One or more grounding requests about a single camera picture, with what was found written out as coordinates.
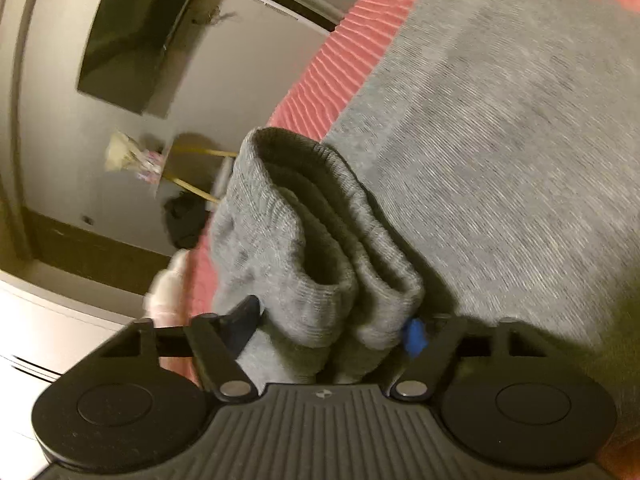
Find grey sweatpants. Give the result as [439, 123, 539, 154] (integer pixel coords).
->
[208, 0, 640, 441]

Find black bag on floor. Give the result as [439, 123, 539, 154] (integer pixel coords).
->
[163, 192, 212, 249]

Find yellow round side table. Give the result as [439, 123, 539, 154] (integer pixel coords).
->
[153, 133, 238, 207]

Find flower bouquet gift box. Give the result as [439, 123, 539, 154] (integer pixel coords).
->
[104, 131, 164, 183]

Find wall mounted black television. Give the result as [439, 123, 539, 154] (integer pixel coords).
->
[77, 0, 190, 114]

